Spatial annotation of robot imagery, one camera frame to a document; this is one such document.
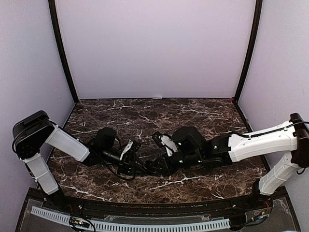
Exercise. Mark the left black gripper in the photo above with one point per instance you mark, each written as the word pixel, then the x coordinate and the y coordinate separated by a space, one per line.
pixel 126 166

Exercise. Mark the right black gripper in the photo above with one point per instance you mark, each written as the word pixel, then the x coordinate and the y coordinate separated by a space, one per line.
pixel 166 167

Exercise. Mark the black charging case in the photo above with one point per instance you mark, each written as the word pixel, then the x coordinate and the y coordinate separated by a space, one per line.
pixel 149 167

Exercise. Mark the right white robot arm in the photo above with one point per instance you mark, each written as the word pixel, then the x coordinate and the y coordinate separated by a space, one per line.
pixel 187 147

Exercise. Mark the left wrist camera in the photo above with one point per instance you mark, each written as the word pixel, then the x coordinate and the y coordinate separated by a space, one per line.
pixel 132 146

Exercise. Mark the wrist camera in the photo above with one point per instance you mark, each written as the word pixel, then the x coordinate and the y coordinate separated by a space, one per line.
pixel 165 141
pixel 132 146

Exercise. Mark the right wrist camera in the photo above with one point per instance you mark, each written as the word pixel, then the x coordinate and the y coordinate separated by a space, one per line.
pixel 165 141

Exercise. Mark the white slotted cable duct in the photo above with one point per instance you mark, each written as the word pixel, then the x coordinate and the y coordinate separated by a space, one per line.
pixel 130 224

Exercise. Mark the black front rail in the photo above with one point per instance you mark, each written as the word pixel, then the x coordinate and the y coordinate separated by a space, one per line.
pixel 227 207

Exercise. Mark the left black frame post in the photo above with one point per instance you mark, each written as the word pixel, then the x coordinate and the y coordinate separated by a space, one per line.
pixel 61 50

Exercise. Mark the black frame post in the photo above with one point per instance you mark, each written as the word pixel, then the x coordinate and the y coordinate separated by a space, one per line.
pixel 250 49
pixel 61 50

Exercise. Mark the right black frame post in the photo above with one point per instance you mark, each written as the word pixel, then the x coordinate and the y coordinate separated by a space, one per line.
pixel 250 49

